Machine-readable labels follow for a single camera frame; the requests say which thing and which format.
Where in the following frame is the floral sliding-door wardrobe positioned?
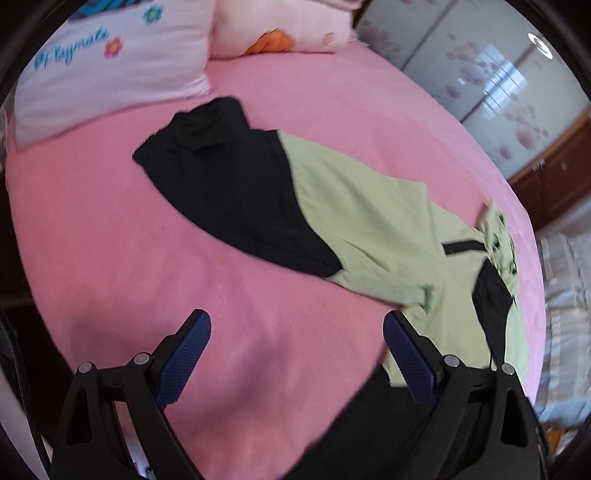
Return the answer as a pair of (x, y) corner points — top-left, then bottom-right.
(353, 0), (591, 181)

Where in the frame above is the pink fleece blanket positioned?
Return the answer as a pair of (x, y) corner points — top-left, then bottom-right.
(4, 39), (548, 480)

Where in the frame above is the brown wooden door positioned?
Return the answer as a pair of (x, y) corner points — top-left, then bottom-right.
(508, 115), (591, 232)

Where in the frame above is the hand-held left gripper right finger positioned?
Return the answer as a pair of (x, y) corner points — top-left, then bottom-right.
(383, 310), (550, 480)

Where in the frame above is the pink pillow with orange print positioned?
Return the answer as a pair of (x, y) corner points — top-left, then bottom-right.
(210, 0), (356, 58)

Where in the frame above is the dark cloth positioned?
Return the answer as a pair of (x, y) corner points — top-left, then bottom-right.
(295, 364), (490, 480)

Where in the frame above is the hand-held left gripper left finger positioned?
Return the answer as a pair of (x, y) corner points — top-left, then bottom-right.
(50, 308), (212, 480)

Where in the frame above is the white printed pillow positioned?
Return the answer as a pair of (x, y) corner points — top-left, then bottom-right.
(14, 0), (215, 151)

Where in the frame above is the white lace cover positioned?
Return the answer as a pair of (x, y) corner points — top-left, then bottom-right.
(531, 231), (591, 425)

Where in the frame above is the round ceiling lamp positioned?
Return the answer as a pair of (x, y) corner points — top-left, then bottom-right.
(527, 31), (554, 60)

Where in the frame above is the green and black jacket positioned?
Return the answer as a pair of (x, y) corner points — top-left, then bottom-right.
(133, 96), (529, 388)

